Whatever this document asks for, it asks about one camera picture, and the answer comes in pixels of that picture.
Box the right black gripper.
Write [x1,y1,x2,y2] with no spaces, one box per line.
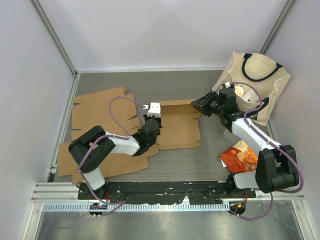
[191,90,225,117]

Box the brown cardboard box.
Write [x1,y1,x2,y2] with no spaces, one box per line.
[156,99,201,150]

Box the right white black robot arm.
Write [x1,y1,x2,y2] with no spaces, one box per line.
[191,87,304,198]

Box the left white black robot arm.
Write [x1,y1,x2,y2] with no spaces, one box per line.
[68,113,162,200]

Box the white box in bag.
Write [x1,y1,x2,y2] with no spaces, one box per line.
[242,89,260,103]

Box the round beige lid in bag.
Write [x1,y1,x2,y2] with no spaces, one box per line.
[234,85,245,98]

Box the clear plastic water bottle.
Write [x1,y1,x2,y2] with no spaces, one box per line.
[223,129,235,140]

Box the flat brown cardboard sheets stack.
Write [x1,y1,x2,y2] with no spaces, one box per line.
[71,86,159,178]

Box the beige canvas tote bag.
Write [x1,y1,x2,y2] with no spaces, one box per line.
[212,52,291,126]

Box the small white paper packet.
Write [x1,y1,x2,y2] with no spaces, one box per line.
[220,159,226,168]

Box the orange chips snack bag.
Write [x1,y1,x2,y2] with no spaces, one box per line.
[219,140,258,174]

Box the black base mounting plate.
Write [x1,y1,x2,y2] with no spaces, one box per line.
[77,180,258,205]

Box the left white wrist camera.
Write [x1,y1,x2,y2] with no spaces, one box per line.
[142,102,161,118]

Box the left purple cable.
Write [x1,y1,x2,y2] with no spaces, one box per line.
[76,96,148,230]

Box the right aluminium frame post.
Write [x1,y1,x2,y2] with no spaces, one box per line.
[259,0,297,55]

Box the aluminium frame post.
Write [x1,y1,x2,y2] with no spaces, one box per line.
[259,0,297,55]
[29,0,77,77]

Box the white slotted cable duct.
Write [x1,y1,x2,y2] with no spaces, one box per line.
[42,201,230,212]

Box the left aluminium frame post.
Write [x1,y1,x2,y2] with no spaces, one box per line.
[29,0,77,77]

